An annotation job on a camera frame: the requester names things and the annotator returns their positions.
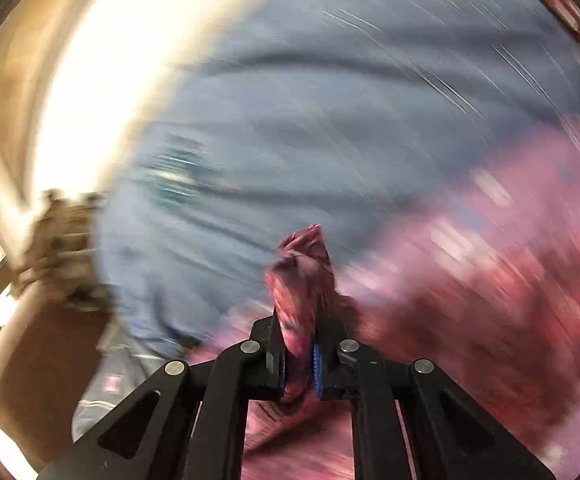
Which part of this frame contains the blue plaid quilt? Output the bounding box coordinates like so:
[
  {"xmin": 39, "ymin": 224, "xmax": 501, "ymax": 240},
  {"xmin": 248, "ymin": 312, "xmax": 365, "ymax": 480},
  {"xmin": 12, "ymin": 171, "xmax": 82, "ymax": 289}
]
[{"xmin": 97, "ymin": 0, "xmax": 580, "ymax": 356}]

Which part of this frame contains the maroon floral small garment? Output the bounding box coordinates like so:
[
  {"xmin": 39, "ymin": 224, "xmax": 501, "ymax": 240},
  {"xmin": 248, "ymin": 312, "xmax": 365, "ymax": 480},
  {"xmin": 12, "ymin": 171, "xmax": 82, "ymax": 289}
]
[{"xmin": 244, "ymin": 224, "xmax": 354, "ymax": 452}]

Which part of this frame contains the brown patterned cloth bundle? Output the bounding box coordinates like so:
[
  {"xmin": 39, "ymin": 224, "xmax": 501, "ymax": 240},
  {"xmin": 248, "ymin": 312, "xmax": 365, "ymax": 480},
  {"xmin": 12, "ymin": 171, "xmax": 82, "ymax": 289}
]
[{"xmin": 12, "ymin": 190, "xmax": 111, "ymax": 312}]

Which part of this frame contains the purple floral bed sheet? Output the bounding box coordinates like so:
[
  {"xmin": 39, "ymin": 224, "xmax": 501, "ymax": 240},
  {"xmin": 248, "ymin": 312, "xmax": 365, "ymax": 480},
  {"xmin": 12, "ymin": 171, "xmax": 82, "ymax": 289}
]
[{"xmin": 208, "ymin": 133, "xmax": 580, "ymax": 479}]

